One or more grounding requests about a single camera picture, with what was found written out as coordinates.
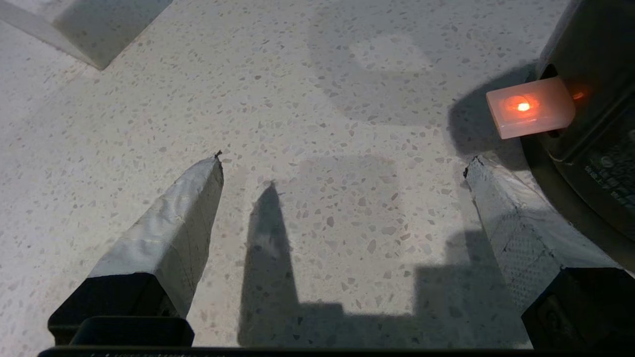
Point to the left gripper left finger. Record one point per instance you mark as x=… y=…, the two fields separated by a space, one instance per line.
x=163 y=248

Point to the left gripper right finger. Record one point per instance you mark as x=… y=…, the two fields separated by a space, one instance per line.
x=533 y=248

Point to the black kettle base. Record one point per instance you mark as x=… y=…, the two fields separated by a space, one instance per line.
x=570 y=208

